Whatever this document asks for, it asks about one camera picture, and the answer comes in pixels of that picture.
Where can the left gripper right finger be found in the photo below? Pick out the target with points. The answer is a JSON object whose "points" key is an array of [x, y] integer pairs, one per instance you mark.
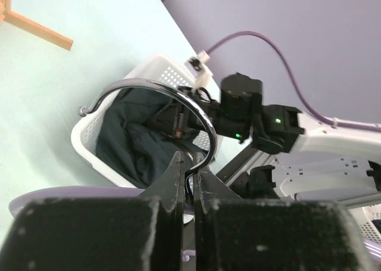
{"points": [[233, 233]]}

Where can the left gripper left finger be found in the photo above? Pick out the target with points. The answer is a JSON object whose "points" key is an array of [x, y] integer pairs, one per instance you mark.
{"points": [[83, 232]]}

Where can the wooden clothes rack frame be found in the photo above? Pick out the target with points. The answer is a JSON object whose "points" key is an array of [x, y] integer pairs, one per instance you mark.
{"points": [[30, 26]]}

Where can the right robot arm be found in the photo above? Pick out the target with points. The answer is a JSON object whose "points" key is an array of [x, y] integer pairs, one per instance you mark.
{"points": [[273, 129]]}

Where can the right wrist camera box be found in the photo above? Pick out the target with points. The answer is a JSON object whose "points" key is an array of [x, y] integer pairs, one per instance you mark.
{"points": [[197, 65]]}

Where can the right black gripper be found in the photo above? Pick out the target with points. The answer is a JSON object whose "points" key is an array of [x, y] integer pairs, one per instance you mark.
{"points": [[177, 121]]}

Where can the dark navy shorts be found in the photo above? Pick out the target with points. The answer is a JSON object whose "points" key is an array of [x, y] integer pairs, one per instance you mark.
{"points": [[137, 153]]}

